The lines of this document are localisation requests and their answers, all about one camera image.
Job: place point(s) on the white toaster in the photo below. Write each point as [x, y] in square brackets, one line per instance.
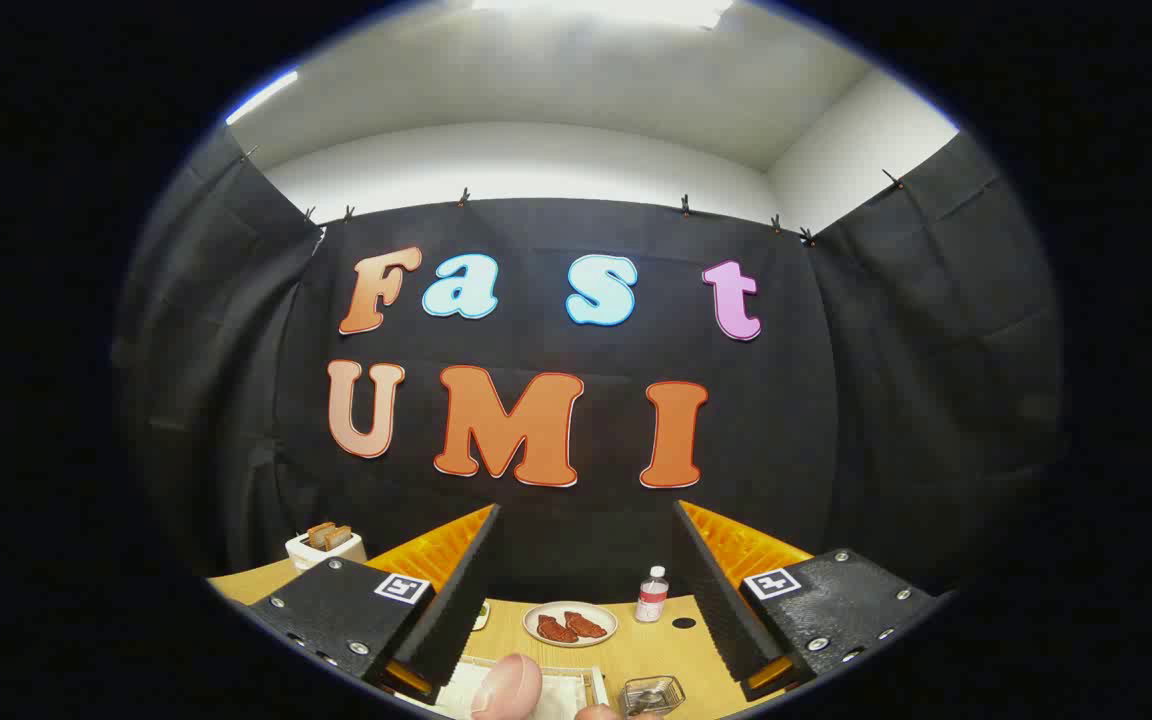
[308, 553]

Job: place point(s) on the clear bottle with red label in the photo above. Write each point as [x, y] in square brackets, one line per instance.
[652, 597]

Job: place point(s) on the white drip mat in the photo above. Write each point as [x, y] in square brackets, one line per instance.
[561, 695]

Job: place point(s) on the pink plate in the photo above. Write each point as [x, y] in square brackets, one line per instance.
[508, 685]

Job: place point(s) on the cream plate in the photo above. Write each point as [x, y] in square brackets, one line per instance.
[576, 642]

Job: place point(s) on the white divided snack tray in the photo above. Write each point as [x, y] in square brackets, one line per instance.
[480, 615]

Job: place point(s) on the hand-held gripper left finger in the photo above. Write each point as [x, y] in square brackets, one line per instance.
[471, 590]

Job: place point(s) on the brown toast slice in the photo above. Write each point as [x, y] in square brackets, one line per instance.
[319, 533]
[338, 537]

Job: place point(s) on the red meat piece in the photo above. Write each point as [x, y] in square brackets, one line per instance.
[556, 631]
[586, 625]

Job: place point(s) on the ceiling light strip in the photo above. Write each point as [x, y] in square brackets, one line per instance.
[601, 8]

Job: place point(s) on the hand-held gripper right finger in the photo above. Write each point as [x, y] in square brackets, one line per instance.
[706, 590]

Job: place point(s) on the row of black clips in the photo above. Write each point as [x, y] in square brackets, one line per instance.
[463, 198]

